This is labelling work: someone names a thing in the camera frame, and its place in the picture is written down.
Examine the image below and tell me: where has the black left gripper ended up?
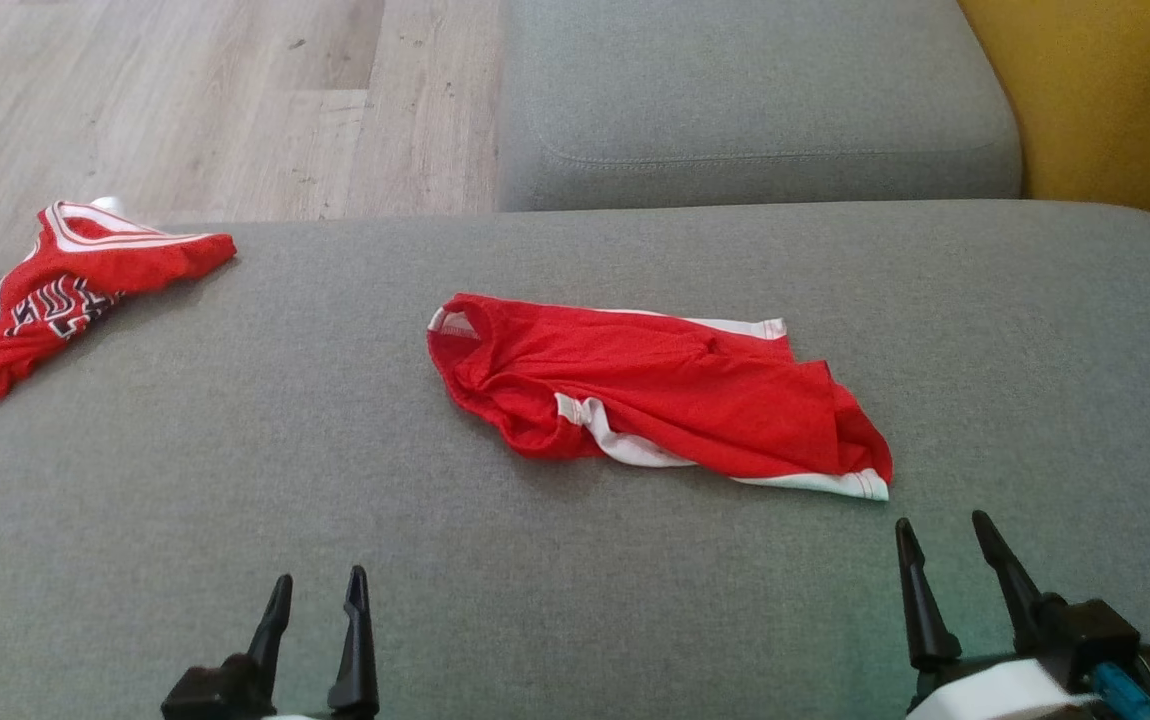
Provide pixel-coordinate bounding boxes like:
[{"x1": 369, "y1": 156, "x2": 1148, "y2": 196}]
[{"x1": 161, "y1": 566, "x2": 380, "y2": 720}]

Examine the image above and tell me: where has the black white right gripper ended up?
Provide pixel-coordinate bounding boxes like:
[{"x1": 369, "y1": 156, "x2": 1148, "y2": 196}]
[{"x1": 895, "y1": 511, "x2": 1150, "y2": 720}]

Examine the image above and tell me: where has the red shorts white trim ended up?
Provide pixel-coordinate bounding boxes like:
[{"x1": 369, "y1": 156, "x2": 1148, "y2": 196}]
[{"x1": 426, "y1": 293, "x2": 894, "y2": 501}]

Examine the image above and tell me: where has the red jersey with lettering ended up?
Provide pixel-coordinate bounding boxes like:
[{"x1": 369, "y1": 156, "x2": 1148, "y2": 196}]
[{"x1": 0, "y1": 197, "x2": 238, "y2": 400}]

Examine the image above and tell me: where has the large grey sofa chaise cushion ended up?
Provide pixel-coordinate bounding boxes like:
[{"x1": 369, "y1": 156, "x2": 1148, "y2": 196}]
[{"x1": 0, "y1": 200, "x2": 1150, "y2": 720}]

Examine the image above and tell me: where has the wide yellow sofa back cushion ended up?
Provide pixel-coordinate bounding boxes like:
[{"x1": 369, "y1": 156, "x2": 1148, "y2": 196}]
[{"x1": 957, "y1": 0, "x2": 1150, "y2": 247}]

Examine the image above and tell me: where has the grey sofa seat cushion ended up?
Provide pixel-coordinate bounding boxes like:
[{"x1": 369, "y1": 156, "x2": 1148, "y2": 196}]
[{"x1": 496, "y1": 0, "x2": 1024, "y2": 213}]

